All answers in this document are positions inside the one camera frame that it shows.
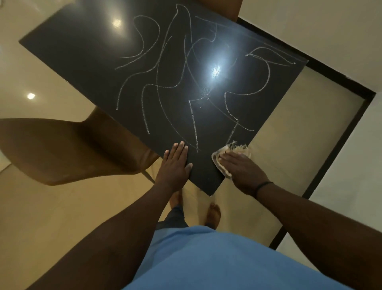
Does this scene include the person's right hand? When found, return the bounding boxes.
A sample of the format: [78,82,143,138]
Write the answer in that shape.
[218,150,273,197]

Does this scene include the person's left hand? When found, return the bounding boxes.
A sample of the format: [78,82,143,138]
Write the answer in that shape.
[155,141,194,193]

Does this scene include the striped fringed cloth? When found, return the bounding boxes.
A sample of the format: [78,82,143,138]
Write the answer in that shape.
[211,141,252,180]

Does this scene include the tan moulded chair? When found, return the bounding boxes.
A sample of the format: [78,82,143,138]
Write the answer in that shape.
[0,107,160,186]
[195,0,243,22]

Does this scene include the person's right forearm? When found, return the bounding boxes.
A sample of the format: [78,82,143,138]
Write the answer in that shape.
[255,184,382,290]

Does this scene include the person's left forearm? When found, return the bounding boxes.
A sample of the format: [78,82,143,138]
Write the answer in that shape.
[27,182,177,290]

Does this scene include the person's dark trousers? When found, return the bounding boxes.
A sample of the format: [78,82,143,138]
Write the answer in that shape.
[155,205,217,231]

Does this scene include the person's right foot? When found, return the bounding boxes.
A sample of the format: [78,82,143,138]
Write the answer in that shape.
[206,203,222,229]

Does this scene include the person's blue shirt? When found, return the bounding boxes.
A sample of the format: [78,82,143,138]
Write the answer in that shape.
[122,225,354,290]

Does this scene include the black wristband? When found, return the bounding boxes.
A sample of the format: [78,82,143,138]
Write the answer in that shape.
[253,181,274,199]

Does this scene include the black chalk-marked table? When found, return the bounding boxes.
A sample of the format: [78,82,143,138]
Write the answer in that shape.
[18,0,308,197]

